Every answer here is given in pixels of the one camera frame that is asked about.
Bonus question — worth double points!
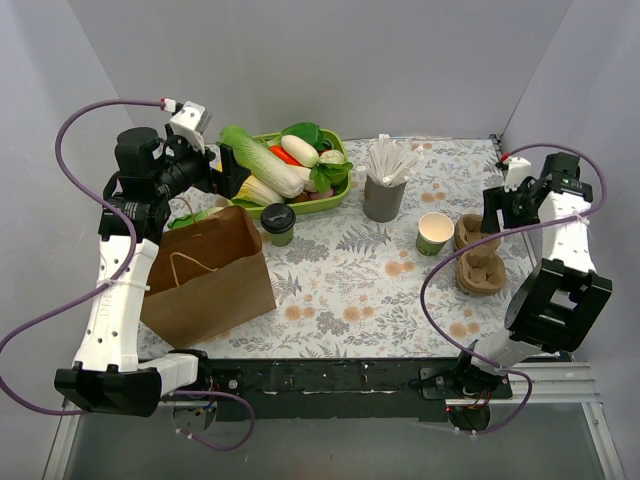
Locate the floral table mat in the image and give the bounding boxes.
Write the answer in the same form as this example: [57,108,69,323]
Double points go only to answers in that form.
[201,138,533,358]

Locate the grey straw holder cup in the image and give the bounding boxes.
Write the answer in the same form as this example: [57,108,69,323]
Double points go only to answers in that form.
[363,176,406,223]

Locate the green napa cabbage toy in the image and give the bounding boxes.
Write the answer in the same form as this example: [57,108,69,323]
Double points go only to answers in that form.
[219,125,304,198]

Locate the brown paper bag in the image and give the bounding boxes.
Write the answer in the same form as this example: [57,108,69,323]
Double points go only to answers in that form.
[141,206,276,349]

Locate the aluminium frame rail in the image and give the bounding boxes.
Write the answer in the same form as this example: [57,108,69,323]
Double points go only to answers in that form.
[45,358,624,479]

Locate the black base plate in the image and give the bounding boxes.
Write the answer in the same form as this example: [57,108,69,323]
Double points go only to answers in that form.
[154,355,516,424]

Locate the bok choy toy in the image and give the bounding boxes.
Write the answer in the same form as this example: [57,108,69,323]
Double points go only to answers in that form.
[309,150,353,194]

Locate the white wrapped straws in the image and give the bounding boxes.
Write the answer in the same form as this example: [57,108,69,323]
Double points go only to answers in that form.
[367,134,422,188]

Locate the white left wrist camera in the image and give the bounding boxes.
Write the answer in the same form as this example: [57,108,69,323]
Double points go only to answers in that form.
[164,99,210,153]

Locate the green paper coffee cup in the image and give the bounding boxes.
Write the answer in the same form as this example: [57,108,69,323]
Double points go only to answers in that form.
[269,227,294,247]

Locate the black coffee cup lid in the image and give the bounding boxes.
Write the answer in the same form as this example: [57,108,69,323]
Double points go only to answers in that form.
[260,203,296,234]

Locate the small green cabbage toy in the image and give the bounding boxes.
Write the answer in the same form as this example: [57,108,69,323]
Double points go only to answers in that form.
[167,207,222,230]

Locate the white radish toy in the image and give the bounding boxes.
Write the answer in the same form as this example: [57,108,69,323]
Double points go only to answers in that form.
[280,135,319,168]

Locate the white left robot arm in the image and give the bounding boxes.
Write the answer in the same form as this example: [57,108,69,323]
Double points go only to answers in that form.
[54,127,250,417]

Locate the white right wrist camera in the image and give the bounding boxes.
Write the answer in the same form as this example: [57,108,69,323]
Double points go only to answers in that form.
[498,154,531,192]

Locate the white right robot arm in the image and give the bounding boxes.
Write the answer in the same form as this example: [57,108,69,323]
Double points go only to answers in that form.
[452,152,612,398]

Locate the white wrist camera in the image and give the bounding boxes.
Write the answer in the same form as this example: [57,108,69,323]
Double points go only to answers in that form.
[498,154,531,192]
[164,99,210,153]

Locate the brown cardboard cup carrier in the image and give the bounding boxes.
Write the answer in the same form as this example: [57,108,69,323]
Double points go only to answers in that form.
[454,214,506,296]

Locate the yellow napa cabbage toy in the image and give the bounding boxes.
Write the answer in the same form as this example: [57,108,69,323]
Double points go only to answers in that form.
[233,175,284,207]

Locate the green leafy vegetable toy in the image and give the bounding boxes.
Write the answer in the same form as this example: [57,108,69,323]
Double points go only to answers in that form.
[280,122,324,151]

